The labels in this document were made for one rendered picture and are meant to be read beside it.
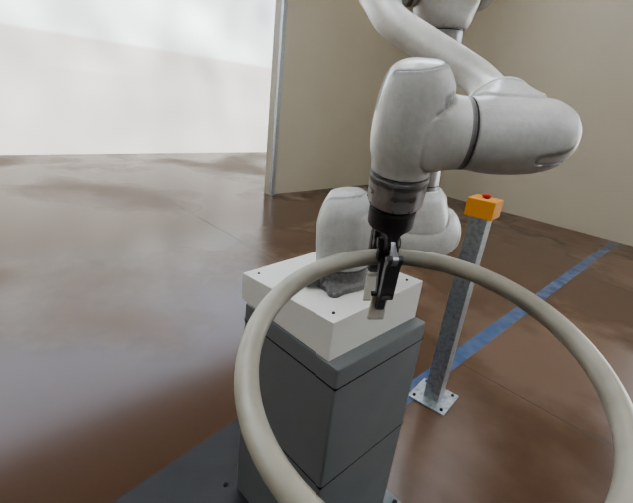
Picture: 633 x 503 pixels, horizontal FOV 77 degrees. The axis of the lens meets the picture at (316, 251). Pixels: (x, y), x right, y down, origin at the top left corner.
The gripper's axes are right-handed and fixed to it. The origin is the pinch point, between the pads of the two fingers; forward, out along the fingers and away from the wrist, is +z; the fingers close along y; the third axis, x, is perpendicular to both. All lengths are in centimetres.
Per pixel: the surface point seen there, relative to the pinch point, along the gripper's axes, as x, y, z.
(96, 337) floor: -121, -108, 129
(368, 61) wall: 126, -633, 70
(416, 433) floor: 46, -41, 124
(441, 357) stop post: 63, -68, 104
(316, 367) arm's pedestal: -8.7, -9.3, 32.8
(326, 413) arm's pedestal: -5.8, -2.3, 42.2
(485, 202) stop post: 68, -86, 26
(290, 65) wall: -3, -531, 63
